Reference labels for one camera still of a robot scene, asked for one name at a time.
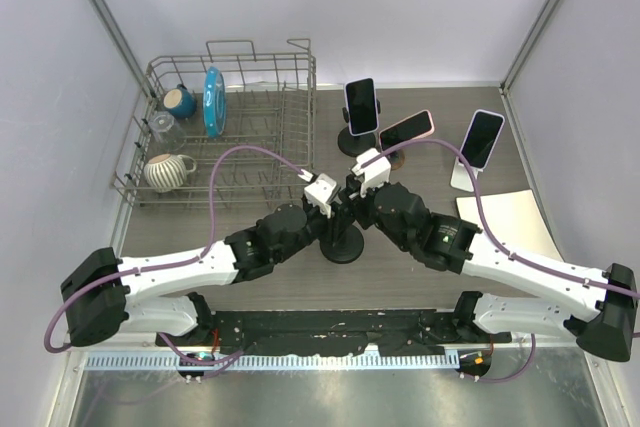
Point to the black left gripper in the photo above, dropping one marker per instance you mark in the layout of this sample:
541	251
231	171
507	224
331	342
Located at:
325	221

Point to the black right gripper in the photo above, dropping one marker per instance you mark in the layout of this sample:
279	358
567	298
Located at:
360	203

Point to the black front phone stand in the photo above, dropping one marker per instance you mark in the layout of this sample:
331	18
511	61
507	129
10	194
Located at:
347	248

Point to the black phone stand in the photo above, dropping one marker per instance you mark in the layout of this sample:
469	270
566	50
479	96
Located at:
354	146
347	248

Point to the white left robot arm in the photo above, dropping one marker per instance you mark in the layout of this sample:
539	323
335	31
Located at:
106	295

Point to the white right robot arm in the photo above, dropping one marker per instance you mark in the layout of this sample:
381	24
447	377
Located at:
597	308

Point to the black rear phone stand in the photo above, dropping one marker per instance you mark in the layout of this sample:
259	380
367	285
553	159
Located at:
354	146

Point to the wooden round phone stand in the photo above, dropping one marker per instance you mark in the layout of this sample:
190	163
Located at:
396	159

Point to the pink case phone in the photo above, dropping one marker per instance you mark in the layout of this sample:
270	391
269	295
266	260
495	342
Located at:
418	125

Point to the lilac case phone rear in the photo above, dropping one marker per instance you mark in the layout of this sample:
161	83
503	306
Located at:
362	107

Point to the lilac case phone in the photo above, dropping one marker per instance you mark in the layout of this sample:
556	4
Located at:
481	136
362	107

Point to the white angled phone stand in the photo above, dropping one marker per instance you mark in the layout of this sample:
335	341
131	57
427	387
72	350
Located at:
461	179

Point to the lilac case phone right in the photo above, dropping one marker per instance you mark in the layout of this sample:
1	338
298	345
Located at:
481	136

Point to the white flat board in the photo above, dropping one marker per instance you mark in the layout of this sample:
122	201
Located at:
514	219

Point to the blue plate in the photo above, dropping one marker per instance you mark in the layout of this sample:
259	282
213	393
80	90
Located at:
214	103

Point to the striped white mug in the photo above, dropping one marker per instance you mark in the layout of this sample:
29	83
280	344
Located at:
167	172

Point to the clear drinking glass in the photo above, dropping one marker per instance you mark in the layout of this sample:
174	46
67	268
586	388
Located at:
167	131

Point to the blue ceramic mug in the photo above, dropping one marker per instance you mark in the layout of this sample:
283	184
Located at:
180	102

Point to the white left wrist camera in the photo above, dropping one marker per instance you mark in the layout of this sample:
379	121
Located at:
319	192

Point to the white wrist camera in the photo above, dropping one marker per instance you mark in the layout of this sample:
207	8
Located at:
319	192
372	170

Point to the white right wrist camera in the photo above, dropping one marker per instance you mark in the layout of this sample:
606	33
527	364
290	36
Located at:
372	170

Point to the grey wire dish rack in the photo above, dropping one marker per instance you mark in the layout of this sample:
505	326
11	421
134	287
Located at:
270	98

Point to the white slotted cable duct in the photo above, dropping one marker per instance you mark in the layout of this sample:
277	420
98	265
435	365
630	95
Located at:
369	360

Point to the left aluminium frame post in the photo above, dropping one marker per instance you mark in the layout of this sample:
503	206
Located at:
113	30

